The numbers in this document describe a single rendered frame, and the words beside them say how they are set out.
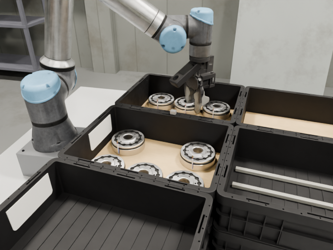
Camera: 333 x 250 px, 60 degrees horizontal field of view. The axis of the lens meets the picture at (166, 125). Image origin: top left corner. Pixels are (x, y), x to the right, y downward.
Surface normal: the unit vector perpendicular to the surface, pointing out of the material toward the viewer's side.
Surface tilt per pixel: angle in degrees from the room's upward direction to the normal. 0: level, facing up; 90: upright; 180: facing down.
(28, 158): 90
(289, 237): 90
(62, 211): 0
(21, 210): 90
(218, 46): 90
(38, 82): 7
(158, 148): 0
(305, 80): 76
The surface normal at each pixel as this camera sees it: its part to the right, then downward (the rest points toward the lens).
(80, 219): 0.00, -0.86
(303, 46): -0.21, 0.29
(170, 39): 0.03, 0.51
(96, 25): -0.22, 0.51
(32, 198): 0.95, 0.17
